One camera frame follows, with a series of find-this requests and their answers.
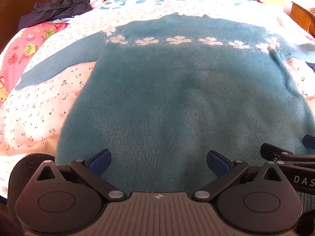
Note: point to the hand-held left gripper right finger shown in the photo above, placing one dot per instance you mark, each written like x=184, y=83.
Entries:
x=216, y=162

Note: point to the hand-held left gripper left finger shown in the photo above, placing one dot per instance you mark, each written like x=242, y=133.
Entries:
x=101, y=161

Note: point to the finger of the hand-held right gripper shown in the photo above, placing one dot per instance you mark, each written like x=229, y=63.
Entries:
x=275, y=152
x=310, y=141

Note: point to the blue knitted flower sweater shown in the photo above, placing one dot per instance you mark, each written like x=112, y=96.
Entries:
x=172, y=91

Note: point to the white cherry print bed sheet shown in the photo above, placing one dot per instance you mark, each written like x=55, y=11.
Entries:
x=37, y=108

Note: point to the wooden desk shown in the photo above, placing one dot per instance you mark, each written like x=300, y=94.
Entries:
x=304, y=17

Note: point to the pink cartoon print blanket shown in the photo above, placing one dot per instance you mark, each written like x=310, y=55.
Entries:
x=24, y=51

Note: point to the dark navy clothing pile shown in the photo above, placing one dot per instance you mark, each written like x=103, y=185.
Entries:
x=59, y=7

